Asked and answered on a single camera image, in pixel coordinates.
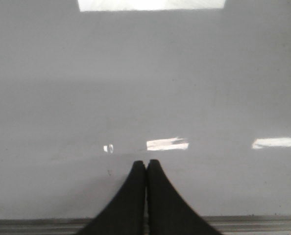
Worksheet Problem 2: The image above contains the white whiteboard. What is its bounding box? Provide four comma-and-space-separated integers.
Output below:
0, 0, 291, 235

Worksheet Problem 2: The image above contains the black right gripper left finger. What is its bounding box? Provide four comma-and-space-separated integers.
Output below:
77, 161, 146, 235

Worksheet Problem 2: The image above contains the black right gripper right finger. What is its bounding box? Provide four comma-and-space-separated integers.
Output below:
147, 160, 221, 235

